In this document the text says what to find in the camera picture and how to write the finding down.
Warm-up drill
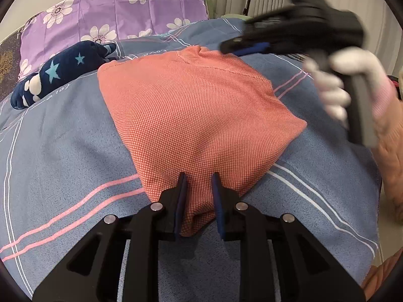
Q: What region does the person's right hand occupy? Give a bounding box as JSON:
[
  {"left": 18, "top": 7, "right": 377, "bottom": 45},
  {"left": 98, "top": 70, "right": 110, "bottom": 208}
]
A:
[{"left": 304, "top": 47, "right": 398, "bottom": 124}]

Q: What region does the person's orange knit clothing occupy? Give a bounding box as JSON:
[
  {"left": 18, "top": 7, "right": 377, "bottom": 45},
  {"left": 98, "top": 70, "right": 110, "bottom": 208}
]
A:
[{"left": 360, "top": 254, "right": 403, "bottom": 302}]

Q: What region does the dark tree print sheet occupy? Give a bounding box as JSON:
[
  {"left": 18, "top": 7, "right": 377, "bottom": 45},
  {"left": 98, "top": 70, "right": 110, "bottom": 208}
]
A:
[{"left": 0, "top": 30, "right": 25, "bottom": 84}]

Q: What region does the blue striped blanket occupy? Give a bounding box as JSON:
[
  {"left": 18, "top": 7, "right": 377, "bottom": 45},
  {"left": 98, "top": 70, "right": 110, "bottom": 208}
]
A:
[{"left": 0, "top": 17, "right": 383, "bottom": 302}]

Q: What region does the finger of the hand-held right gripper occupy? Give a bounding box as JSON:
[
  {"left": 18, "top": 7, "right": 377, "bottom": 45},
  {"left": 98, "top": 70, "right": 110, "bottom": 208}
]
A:
[
  {"left": 220, "top": 35, "right": 273, "bottom": 56},
  {"left": 244, "top": 4, "right": 303, "bottom": 34}
]

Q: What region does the purple floral pillow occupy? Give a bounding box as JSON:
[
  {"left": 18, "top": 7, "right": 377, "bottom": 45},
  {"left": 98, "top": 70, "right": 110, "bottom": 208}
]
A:
[{"left": 19, "top": 0, "right": 210, "bottom": 81}]

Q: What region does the person's right forearm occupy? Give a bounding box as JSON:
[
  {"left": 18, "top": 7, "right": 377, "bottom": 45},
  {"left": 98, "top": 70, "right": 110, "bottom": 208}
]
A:
[{"left": 373, "top": 93, "right": 403, "bottom": 227}]

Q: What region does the orange knit garment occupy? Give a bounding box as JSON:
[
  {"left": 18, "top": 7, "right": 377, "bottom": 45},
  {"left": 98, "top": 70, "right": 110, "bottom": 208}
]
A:
[{"left": 97, "top": 46, "right": 308, "bottom": 238}]

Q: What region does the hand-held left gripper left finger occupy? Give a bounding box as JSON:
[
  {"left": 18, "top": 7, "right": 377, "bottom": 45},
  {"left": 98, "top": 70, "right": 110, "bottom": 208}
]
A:
[{"left": 32, "top": 172, "right": 189, "bottom": 302}]

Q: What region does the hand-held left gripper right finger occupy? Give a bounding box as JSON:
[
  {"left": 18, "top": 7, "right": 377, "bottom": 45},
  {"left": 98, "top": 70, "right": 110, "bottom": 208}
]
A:
[{"left": 211, "top": 172, "right": 366, "bottom": 302}]

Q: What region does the navy star print cloth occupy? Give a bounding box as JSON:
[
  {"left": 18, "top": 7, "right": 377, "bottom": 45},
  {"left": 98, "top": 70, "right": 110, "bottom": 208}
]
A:
[{"left": 10, "top": 40, "right": 118, "bottom": 110}]

